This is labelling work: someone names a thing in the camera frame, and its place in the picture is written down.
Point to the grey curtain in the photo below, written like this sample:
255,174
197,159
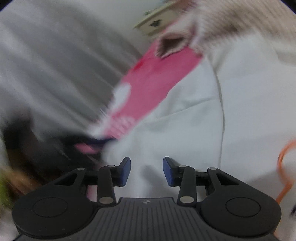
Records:
57,69

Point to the cream nightstand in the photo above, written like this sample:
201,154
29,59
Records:
159,20

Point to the beige checked knit sweater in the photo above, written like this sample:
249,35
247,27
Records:
231,18

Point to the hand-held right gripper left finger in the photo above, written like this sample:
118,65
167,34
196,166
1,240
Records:
126,172

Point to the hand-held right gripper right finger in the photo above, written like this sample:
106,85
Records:
167,172

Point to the pink floral bed blanket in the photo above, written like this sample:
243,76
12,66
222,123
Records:
157,78

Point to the person's left forearm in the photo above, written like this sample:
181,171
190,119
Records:
3,187

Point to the white sweatshirt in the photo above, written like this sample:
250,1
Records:
231,104

